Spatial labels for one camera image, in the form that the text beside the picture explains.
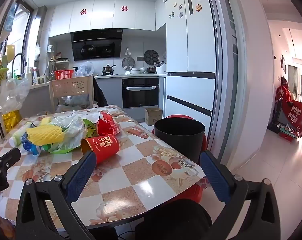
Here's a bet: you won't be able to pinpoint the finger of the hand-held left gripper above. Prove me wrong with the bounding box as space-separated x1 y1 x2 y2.
0 147 21 175

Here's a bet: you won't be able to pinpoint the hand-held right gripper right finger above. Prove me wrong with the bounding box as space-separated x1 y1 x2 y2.
199 150 288 240

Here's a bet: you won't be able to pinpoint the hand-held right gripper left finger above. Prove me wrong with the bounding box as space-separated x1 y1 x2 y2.
15 151 98 240

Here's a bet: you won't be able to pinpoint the white bottle with green label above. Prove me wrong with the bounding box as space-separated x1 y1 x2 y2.
9 121 33 147

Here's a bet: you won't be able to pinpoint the red paper cup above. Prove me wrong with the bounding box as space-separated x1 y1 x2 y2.
80 135 120 164

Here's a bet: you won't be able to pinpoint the green snack wrapper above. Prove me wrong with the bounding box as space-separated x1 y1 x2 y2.
82 119 99 138

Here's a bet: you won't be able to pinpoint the black round bin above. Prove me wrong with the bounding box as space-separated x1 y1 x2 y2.
154 118 206 164

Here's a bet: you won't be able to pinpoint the red foil wrapper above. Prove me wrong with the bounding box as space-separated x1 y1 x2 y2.
97 111 121 136

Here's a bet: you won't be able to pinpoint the blue packet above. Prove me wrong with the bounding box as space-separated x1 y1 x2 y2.
21 131 42 155

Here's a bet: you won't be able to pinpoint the red plastic stool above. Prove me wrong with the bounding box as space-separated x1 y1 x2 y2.
151 114 209 203

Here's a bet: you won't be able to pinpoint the gold foil bag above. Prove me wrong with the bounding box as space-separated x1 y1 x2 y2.
2 110 22 133

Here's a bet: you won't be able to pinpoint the light green plastic bag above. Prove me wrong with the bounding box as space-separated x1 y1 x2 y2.
47 140 78 155

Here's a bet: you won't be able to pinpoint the yellow foam fruit net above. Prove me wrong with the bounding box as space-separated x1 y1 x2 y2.
26 124 65 146

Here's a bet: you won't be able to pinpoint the hanging clear plastic bag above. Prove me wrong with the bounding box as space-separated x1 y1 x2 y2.
0 77 30 114

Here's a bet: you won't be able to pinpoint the person's dark trouser leg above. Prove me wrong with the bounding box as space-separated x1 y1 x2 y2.
135 199 212 240

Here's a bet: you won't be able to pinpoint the checkered patterned tablecloth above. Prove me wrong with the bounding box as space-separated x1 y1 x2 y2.
0 104 206 230

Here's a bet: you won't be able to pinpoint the yellow-green plastic basket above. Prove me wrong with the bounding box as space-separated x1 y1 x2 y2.
0 66 9 85

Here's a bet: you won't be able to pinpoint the black bag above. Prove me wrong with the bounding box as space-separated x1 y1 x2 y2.
93 76 108 108

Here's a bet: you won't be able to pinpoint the cardboard box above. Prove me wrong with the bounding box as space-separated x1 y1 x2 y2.
144 107 163 126

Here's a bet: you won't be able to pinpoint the beige plastic chair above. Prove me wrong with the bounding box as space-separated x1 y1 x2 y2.
49 75 94 113

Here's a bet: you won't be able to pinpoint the kitchen faucet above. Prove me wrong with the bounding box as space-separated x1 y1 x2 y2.
12 52 28 78

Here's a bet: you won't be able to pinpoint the red plastic basket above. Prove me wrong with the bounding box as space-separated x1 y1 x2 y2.
53 69 75 80

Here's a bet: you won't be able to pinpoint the black built-in oven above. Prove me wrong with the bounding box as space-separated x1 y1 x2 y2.
121 77 159 109

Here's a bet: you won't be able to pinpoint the crumpled clear bag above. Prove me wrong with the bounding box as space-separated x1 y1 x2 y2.
75 61 94 78

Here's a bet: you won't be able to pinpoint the round grey steamer plate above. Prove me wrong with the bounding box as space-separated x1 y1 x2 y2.
121 57 136 71

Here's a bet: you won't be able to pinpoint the white rice cooker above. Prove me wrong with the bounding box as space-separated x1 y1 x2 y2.
156 61 167 75

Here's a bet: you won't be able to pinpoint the white refrigerator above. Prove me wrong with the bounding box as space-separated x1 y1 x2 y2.
163 0 216 120

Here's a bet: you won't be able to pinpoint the black range hood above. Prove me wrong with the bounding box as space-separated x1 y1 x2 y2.
70 29 123 61

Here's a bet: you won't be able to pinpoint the round black baking tray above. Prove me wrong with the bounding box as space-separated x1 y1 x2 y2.
143 49 158 65

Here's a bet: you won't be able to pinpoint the white upper cabinets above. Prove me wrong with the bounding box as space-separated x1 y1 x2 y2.
49 0 166 39

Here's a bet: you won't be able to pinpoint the group of fridge magnets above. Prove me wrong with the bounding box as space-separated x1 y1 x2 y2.
169 0 204 19

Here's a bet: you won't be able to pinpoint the sliding door frame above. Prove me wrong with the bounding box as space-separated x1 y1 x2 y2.
203 0 249 165

